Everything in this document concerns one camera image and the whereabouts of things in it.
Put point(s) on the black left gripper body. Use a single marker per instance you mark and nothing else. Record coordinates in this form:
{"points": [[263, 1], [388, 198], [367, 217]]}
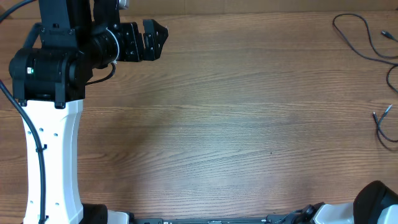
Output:
{"points": [[129, 49]]}

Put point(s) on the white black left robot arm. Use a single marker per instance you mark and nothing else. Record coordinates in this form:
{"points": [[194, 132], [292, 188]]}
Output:
{"points": [[50, 74]]}

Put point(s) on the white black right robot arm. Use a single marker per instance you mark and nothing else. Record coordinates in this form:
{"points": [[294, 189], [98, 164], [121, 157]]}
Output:
{"points": [[376, 203]]}

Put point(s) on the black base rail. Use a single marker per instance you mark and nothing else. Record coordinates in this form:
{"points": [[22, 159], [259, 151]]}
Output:
{"points": [[256, 220]]}

